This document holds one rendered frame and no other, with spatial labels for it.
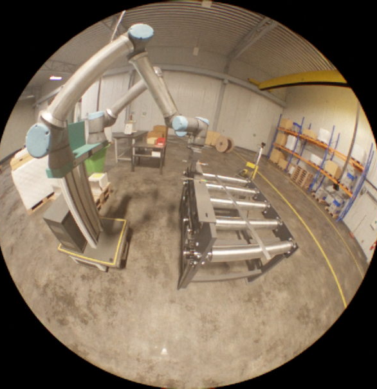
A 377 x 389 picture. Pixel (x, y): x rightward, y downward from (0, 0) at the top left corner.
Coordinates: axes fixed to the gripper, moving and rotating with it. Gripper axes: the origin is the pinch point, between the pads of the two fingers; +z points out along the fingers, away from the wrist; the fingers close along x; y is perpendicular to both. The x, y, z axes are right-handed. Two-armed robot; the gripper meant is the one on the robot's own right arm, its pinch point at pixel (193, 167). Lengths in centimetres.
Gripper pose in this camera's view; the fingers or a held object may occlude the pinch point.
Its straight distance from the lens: 87.8
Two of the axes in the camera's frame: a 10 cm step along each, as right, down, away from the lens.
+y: -9.9, -1.2, -1.1
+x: 0.3, 5.7, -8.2
